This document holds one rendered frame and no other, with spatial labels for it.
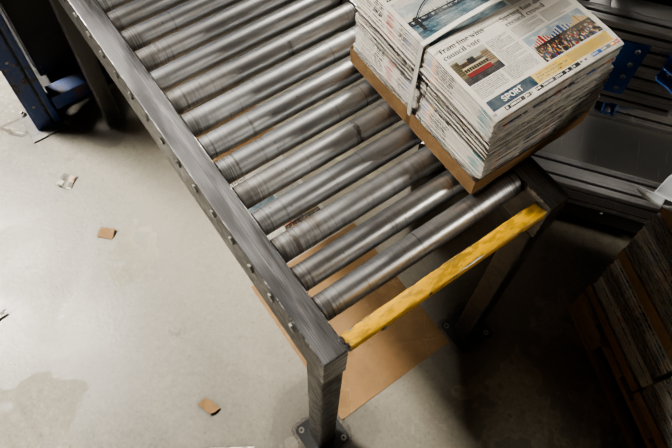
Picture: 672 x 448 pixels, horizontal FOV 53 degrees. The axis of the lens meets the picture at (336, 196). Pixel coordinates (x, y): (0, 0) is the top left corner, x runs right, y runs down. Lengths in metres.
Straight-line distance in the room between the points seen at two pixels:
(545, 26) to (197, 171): 0.66
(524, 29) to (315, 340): 0.62
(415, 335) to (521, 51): 1.04
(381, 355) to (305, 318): 0.84
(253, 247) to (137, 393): 0.89
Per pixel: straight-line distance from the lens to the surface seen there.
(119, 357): 2.01
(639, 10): 1.77
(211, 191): 1.24
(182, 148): 1.30
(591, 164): 2.08
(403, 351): 1.95
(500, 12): 1.21
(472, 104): 1.09
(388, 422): 1.90
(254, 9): 1.51
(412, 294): 1.13
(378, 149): 1.28
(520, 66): 1.13
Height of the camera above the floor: 1.86
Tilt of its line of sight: 61 degrees down
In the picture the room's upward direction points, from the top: 3 degrees clockwise
